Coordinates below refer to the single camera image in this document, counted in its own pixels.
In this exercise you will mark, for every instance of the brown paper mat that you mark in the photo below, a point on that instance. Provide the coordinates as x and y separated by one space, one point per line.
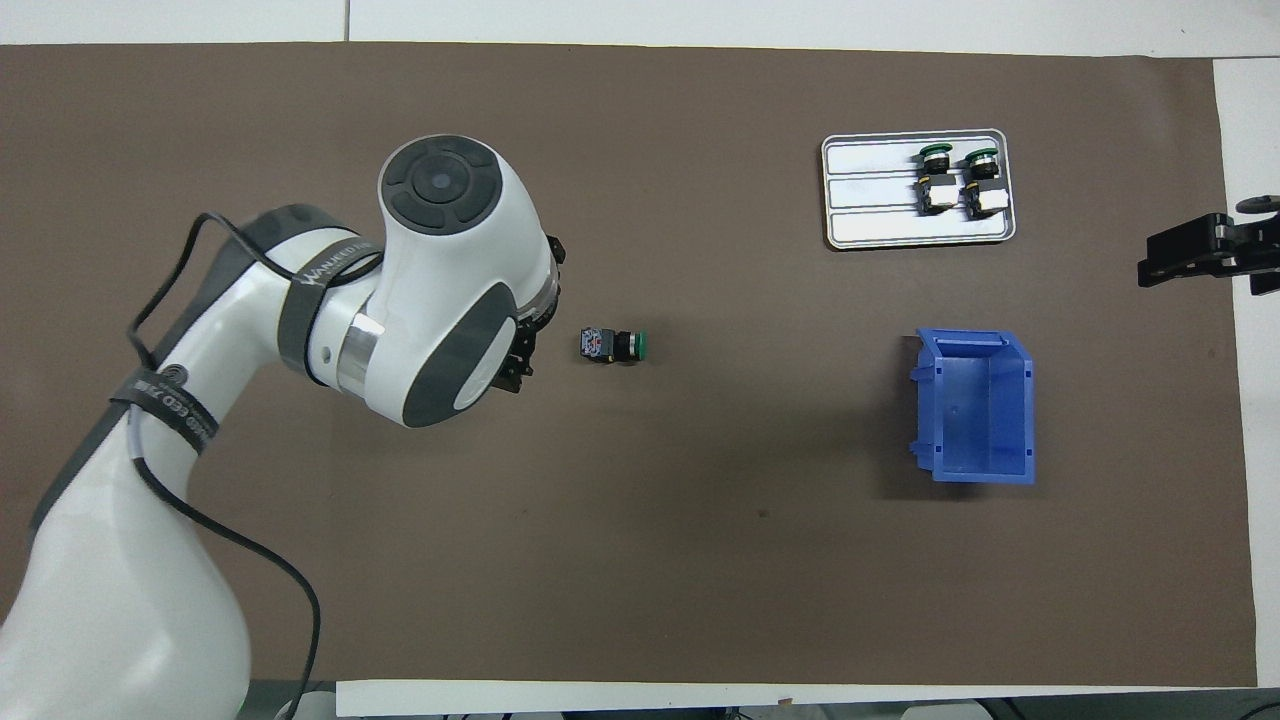
700 150

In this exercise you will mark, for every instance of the grey metal tray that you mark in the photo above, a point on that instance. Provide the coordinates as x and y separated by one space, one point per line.
870 200

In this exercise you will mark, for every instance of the green push button switch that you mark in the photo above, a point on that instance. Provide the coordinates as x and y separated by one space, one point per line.
612 346
937 182
983 185

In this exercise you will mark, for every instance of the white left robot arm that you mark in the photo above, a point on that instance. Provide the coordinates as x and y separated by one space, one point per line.
100 600

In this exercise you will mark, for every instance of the blue plastic bin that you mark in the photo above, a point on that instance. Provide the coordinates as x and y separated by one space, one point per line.
975 420

